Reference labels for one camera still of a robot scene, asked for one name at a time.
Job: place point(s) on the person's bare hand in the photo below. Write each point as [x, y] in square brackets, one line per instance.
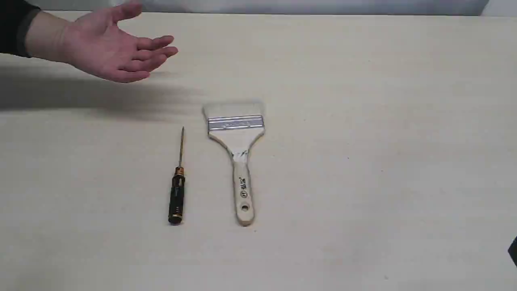
[95, 44]

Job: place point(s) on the wooden handle paint brush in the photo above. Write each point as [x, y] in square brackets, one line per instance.
[236, 127]

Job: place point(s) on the black gold precision screwdriver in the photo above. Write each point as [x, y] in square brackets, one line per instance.
[177, 190]

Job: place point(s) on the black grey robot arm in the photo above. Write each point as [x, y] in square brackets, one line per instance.
[512, 251]

